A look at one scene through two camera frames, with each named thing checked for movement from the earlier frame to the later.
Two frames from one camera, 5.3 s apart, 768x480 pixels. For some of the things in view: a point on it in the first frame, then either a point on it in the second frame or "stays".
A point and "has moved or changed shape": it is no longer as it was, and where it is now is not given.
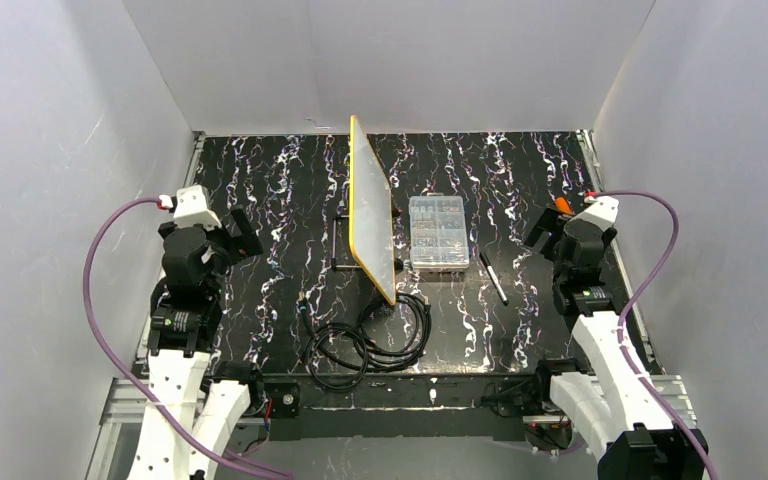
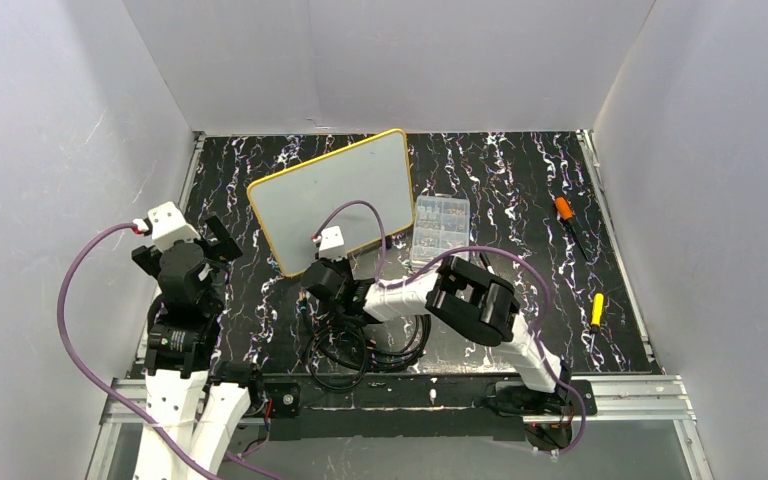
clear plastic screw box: (438, 231) stays
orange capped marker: (562, 205) stays
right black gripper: (552, 230) -> (321, 279)
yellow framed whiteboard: (371, 229) has moved or changed shape
